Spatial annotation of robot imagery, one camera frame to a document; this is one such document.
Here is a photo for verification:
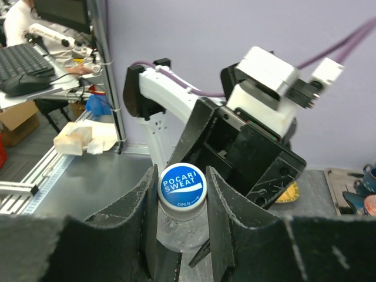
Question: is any cardboard box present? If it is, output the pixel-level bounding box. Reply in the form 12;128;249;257
1;101;40;147

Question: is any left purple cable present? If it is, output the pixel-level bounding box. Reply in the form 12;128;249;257
129;16;376;99

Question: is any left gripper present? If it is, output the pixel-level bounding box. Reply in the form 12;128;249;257
168;98;307;210

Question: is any red patterned bowl on tray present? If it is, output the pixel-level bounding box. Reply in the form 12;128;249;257
364;194;376;217

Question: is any clear Pocari Sweat bottle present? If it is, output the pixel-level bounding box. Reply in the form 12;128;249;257
156;204;209;253

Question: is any blue star-shaped dish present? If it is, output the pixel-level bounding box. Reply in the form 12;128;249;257
343;192;369;216

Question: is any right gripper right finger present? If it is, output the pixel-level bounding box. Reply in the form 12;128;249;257
206;167;375;281

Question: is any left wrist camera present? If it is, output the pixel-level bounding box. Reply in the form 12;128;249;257
227;46;300;137

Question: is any yellow woven plate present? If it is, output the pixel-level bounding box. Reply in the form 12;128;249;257
276;182;300;203

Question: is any metal tray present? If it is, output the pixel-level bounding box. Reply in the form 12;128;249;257
324;168;364;215

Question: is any black computer mouse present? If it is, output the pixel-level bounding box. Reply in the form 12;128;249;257
1;75;51;98

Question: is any blue ceramic cup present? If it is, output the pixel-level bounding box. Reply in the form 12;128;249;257
354;164;375;197

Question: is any black keyboard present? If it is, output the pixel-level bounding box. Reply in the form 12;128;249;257
0;43;55;83

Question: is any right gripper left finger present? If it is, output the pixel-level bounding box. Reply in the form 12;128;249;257
1;166;158;281

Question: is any Pocari Sweat bottle cap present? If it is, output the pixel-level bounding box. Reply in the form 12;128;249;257
157;163;207;221

